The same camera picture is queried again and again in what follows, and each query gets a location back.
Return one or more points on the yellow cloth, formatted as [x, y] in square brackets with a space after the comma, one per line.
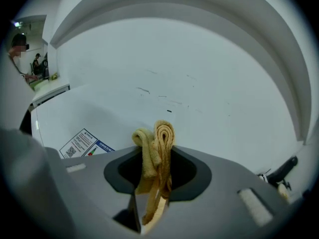
[163, 143]

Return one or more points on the white microwave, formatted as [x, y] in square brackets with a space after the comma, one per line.
[99, 118]

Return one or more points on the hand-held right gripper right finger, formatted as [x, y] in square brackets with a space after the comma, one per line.
[224, 195]

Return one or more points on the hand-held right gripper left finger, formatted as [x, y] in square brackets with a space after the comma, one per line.
[87, 183]

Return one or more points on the yellow green item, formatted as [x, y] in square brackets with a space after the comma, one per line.
[54, 76]

